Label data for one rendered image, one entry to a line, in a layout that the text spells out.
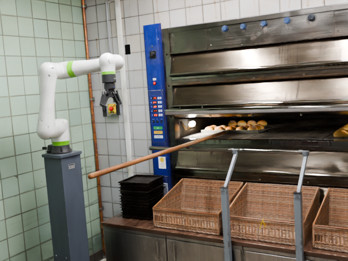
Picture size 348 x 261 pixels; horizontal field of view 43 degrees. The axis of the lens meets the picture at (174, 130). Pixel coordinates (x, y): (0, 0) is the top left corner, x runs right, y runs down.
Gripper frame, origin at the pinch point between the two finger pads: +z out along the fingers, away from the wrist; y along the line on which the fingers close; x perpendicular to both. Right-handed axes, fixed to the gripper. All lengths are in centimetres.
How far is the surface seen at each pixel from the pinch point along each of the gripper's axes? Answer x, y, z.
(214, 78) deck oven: 33, -89, -20
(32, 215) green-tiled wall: -97, -8, 79
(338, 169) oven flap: 124, -90, 50
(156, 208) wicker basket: 1, -40, 75
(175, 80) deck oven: -3, -88, -22
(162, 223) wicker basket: 6, -41, 86
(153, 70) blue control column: -22, -85, -31
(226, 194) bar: 65, -31, 57
